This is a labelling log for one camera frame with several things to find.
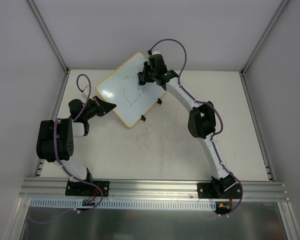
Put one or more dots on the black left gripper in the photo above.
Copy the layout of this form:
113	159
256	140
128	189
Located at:
97	106

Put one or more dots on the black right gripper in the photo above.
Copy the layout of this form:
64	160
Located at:
145	75

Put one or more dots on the yellow framed whiteboard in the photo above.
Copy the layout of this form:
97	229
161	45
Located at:
121	88

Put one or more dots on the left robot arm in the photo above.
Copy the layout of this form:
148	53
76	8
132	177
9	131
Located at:
55	142

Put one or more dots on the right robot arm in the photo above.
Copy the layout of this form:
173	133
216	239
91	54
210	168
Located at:
201	122

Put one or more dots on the black left easel foot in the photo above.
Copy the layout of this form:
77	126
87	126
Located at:
143	118

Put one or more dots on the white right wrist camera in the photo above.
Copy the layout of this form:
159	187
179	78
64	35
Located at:
153	52

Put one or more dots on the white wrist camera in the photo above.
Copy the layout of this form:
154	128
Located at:
153	52
86	91

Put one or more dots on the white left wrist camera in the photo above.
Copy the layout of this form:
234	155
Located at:
86	91

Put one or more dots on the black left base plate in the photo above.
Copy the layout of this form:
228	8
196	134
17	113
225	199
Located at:
79	189

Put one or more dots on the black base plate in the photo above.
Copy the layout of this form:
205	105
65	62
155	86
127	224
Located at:
209	190
79	189

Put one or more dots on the white slotted cable duct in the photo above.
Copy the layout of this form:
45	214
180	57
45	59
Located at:
192	205

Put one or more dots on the aluminium mounting rail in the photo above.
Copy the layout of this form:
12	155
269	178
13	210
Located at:
160	190

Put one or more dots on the left aluminium frame post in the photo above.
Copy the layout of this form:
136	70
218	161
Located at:
47	34

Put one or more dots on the aluminium frame post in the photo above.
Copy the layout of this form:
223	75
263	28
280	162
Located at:
265	35
47	34

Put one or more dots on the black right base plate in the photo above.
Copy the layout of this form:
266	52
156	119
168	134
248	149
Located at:
209	190

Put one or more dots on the right aluminium frame post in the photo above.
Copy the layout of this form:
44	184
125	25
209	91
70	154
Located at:
265	35

